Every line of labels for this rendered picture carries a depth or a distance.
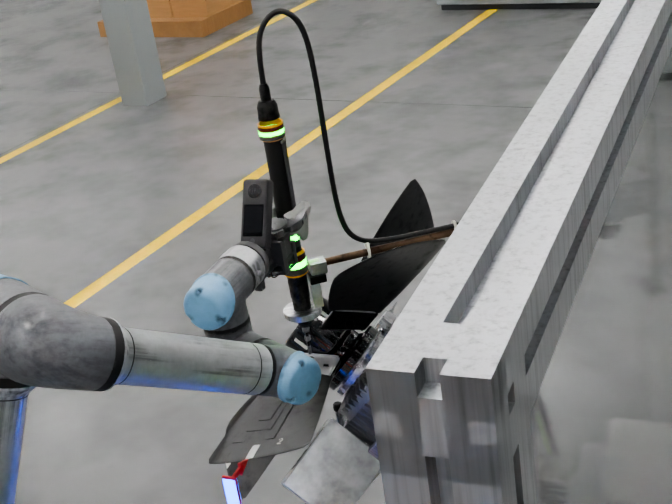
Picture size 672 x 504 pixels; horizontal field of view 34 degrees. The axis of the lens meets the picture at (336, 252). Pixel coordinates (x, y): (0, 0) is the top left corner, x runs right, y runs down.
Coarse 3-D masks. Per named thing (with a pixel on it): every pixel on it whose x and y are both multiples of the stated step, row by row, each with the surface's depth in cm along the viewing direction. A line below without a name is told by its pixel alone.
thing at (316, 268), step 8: (320, 256) 198; (312, 264) 195; (320, 264) 195; (312, 272) 196; (320, 272) 196; (312, 280) 196; (320, 280) 196; (312, 288) 197; (320, 288) 197; (312, 296) 198; (320, 296) 198; (288, 304) 202; (312, 304) 200; (320, 304) 199; (288, 312) 199; (296, 312) 198; (304, 312) 198; (312, 312) 197; (320, 312) 198; (288, 320) 198; (296, 320) 197; (304, 320) 197
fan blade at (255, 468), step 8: (248, 400) 226; (240, 408) 229; (232, 424) 229; (272, 456) 214; (232, 464) 222; (248, 464) 217; (256, 464) 216; (264, 464) 214; (232, 472) 220; (248, 472) 216; (256, 472) 215; (240, 480) 217; (248, 480) 215; (256, 480) 214; (240, 488) 216; (248, 488) 214
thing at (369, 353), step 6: (378, 336) 213; (372, 342) 211; (378, 342) 208; (372, 348) 207; (366, 354) 208; (372, 354) 206; (360, 360) 208; (366, 360) 206; (354, 366) 208; (360, 366) 206; (354, 372) 206; (360, 372) 206; (348, 378) 207; (354, 378) 206; (342, 384) 212; (348, 384) 207; (342, 390) 209
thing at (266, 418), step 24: (264, 408) 196; (288, 408) 194; (312, 408) 192; (240, 432) 194; (264, 432) 190; (288, 432) 187; (312, 432) 184; (216, 456) 192; (240, 456) 187; (264, 456) 184
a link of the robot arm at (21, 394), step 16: (0, 288) 143; (16, 288) 143; (32, 288) 145; (0, 304) 140; (0, 384) 143; (16, 384) 144; (0, 400) 145; (16, 400) 147; (0, 416) 146; (16, 416) 147; (0, 432) 146; (16, 432) 148; (0, 448) 146; (16, 448) 149; (0, 464) 147; (16, 464) 149; (0, 480) 147; (16, 480) 151; (0, 496) 148
